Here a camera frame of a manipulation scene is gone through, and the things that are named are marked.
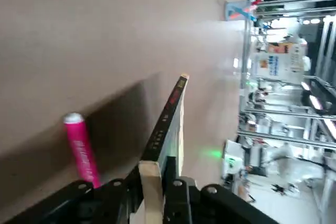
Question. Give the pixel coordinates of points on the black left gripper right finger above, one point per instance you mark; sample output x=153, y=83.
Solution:
x=183, y=203

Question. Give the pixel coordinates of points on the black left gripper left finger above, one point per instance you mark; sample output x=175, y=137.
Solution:
x=78, y=203

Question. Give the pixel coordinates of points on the dark book with hand cover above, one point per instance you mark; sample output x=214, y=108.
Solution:
x=172, y=100

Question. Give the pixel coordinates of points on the pink highlighter pen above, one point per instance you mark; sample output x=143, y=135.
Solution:
x=80, y=150

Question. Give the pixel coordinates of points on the orange marker pen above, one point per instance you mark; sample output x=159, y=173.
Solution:
x=235, y=14

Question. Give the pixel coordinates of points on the clear plastic pen cup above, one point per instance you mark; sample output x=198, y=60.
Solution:
x=231, y=11

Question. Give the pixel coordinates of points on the blue marker pen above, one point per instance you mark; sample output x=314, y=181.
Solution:
x=249, y=15

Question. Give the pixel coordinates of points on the red marker pen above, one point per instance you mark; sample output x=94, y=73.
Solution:
x=254, y=3

